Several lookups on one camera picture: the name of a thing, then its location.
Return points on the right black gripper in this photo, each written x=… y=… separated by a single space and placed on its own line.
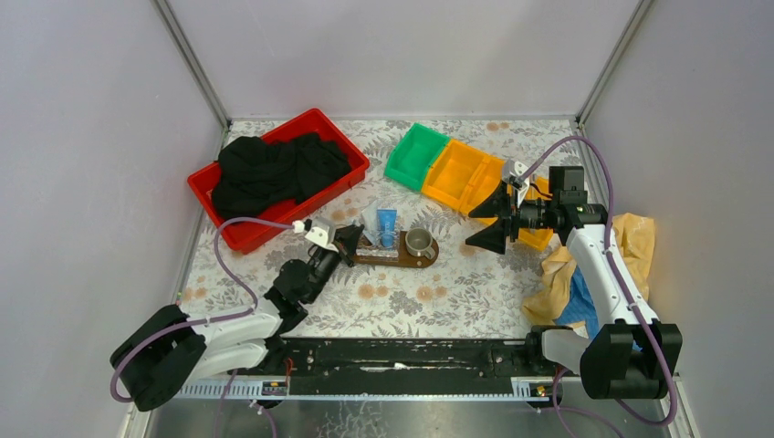
x=496 y=204

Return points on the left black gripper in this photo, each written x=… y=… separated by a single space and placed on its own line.
x=341 y=245

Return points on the blue toothpaste tube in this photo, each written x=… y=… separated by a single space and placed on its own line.
x=387 y=221

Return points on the grey metal cup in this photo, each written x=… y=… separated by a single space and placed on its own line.
x=420 y=243

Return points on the white toothpaste tube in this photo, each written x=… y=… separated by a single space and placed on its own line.
x=369 y=219

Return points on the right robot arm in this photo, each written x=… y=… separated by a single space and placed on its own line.
x=634 y=354

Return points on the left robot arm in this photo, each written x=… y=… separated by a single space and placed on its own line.
x=172 y=347

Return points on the yellow bin with toothpaste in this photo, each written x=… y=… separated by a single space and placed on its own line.
x=486 y=178

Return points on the oval wooden tray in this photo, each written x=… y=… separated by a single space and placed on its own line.
x=404 y=260

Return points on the yellow bin with toothbrushes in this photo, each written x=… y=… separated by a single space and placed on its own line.
x=536 y=238

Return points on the yellow bin with cups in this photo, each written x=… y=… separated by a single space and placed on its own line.
x=449 y=179

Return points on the green plastic bin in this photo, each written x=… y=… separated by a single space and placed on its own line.
x=414 y=155

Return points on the black cloth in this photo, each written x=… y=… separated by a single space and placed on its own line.
x=256 y=174

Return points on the blue cloth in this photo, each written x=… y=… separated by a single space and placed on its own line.
x=580 y=307

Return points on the yellow cloth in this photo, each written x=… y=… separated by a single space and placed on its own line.
x=634 y=234

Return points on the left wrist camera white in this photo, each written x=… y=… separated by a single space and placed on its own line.
x=318 y=231

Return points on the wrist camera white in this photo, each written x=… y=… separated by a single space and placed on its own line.
x=318 y=231
x=517 y=184

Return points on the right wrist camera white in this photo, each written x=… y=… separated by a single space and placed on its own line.
x=517 y=184

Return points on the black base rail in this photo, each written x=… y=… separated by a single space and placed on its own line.
x=390 y=370

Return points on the right aluminium frame post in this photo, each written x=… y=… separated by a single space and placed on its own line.
x=627 y=36

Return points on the aluminium frame post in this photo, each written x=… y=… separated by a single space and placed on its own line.
x=627 y=36
x=186 y=50

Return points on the left aluminium frame post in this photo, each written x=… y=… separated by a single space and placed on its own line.
x=186 y=50

